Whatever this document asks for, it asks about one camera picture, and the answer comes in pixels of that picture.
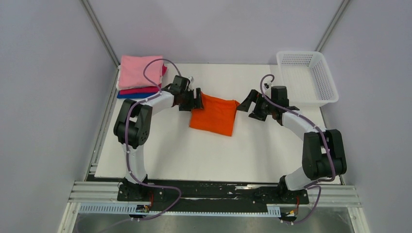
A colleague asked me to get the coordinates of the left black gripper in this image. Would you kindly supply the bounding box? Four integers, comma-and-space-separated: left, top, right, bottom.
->
179, 88, 205, 112

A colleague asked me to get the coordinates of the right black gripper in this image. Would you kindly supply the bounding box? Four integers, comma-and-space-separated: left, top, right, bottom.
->
236, 89, 275, 121

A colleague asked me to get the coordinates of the orange t-shirt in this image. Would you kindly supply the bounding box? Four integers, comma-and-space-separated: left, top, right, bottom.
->
189, 93, 240, 136

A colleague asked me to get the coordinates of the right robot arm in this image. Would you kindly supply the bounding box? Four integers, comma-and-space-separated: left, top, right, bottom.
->
237, 86, 347, 203

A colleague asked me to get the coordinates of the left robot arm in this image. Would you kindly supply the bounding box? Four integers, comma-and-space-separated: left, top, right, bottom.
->
113, 75, 204, 201

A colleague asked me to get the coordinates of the blue folded t-shirt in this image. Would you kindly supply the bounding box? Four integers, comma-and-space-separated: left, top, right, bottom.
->
117, 92, 157, 99

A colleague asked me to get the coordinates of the white plastic basket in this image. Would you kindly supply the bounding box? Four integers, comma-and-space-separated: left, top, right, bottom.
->
276, 51, 339, 107

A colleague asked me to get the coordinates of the pink folded t-shirt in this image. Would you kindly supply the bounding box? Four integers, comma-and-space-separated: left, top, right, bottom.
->
117, 55, 164, 90

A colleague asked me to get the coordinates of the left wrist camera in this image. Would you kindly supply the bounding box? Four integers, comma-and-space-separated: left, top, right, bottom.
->
188, 76, 194, 85

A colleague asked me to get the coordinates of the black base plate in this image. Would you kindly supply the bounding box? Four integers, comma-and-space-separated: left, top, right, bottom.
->
131, 179, 309, 212

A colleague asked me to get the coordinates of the white slotted cable duct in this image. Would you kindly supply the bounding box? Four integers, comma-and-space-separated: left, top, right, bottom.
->
78, 203, 281, 217

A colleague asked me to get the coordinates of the right aluminium frame post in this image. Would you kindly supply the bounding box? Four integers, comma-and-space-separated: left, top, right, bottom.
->
315, 0, 352, 52

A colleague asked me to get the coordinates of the aluminium frame post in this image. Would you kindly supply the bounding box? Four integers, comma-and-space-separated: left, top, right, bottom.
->
79, 0, 120, 67
315, 0, 352, 52

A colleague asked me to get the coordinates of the left aluminium frame post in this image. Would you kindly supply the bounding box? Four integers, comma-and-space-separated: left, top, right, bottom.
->
79, 0, 120, 67

